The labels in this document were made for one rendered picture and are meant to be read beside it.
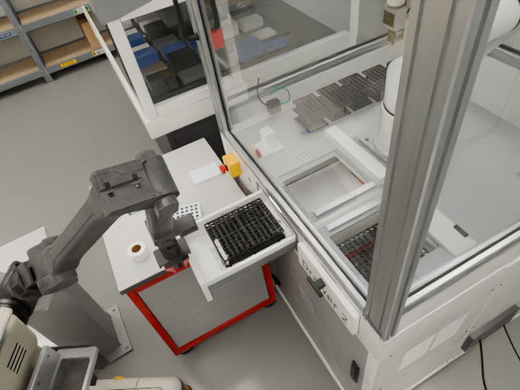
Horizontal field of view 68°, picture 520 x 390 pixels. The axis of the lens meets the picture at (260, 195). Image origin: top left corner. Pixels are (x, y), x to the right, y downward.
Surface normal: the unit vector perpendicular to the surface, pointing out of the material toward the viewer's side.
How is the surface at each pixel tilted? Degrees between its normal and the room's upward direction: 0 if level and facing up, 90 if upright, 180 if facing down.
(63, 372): 0
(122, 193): 34
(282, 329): 0
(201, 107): 90
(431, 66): 90
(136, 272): 0
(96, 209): 58
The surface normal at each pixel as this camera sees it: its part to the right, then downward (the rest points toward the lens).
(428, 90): -0.88, 0.42
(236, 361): -0.13, -0.66
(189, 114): 0.46, 0.62
